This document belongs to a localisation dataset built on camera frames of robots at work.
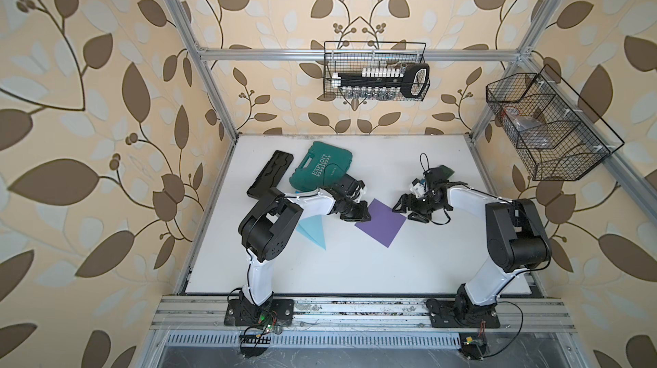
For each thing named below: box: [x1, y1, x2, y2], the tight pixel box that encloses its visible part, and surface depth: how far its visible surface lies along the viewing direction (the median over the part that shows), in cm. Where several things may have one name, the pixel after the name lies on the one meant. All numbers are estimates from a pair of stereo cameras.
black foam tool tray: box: [246, 149, 294, 201], surface depth 108 cm
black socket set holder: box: [331, 63, 431, 98], surface depth 86 cm
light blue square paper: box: [295, 213, 327, 251], surface depth 91 cm
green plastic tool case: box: [289, 141, 354, 192], surface depth 107 cm
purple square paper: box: [354, 198, 408, 249], surface depth 93 cm
